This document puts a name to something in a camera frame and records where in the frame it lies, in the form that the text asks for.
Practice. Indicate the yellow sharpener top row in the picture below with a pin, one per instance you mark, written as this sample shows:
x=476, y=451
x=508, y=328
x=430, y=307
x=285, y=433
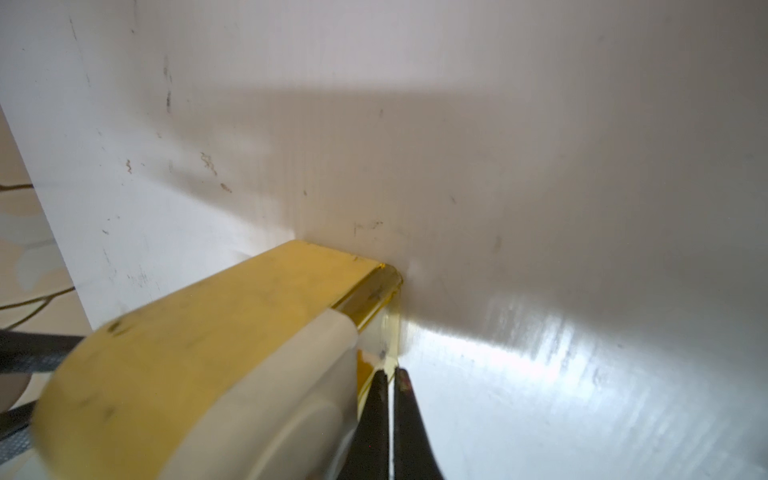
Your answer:
x=260, y=371

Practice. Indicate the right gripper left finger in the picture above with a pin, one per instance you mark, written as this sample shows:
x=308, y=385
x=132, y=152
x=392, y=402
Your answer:
x=368, y=453

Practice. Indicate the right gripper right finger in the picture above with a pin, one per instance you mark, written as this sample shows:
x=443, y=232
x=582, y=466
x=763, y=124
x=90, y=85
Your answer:
x=413, y=456

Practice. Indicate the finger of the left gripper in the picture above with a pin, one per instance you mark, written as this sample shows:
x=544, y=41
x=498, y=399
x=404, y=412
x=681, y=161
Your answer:
x=14, y=427
x=29, y=353

